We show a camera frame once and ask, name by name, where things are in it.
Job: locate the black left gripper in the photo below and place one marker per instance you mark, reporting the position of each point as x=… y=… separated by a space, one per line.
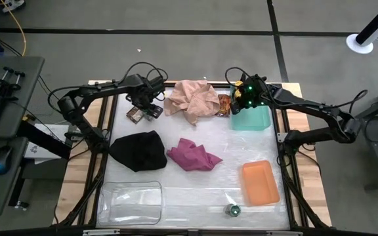
x=146 y=93

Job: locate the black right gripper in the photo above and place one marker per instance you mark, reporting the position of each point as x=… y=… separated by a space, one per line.
x=236 y=106

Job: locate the yellow lidded spice jar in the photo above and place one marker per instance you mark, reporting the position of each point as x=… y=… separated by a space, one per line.
x=239 y=93

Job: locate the brown spice packet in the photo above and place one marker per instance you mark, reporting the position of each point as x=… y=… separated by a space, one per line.
x=135 y=115

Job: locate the magenta cloth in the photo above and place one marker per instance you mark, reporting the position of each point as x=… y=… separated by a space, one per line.
x=192 y=157

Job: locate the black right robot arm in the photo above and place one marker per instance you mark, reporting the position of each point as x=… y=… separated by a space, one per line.
x=307 y=105

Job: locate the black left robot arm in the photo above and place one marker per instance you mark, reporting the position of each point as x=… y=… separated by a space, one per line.
x=87 y=95

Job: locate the orange brown snack packet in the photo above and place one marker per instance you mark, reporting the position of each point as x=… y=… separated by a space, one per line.
x=224 y=105

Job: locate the teal plastic bin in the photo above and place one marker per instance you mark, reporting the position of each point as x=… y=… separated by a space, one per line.
x=253 y=119

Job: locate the black cloth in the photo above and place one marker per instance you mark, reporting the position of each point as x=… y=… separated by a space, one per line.
x=139 y=150

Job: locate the beige cloth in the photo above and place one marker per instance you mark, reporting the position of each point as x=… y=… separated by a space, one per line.
x=192 y=100

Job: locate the orange plastic bin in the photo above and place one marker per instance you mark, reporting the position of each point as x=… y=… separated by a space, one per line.
x=260 y=182

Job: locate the clear plastic bin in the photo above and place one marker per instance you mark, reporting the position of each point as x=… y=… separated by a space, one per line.
x=130 y=203

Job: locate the white paper box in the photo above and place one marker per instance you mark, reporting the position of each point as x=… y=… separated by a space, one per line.
x=44 y=144

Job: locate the white round stand base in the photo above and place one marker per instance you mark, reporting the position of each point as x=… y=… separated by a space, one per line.
x=356 y=47

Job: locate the black desk clamp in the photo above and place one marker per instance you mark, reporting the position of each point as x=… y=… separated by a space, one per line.
x=8 y=83

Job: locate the black computer mouse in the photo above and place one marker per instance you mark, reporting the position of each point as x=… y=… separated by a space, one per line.
x=2 y=160

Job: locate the black and white pole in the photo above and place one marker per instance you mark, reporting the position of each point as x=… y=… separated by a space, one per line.
x=377 y=23

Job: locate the black table frame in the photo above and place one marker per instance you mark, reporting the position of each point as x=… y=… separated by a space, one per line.
x=287 y=183

